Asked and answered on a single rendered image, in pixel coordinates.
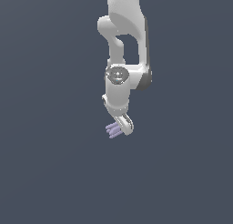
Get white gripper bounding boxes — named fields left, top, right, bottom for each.
left=105, top=112, right=135, bottom=140

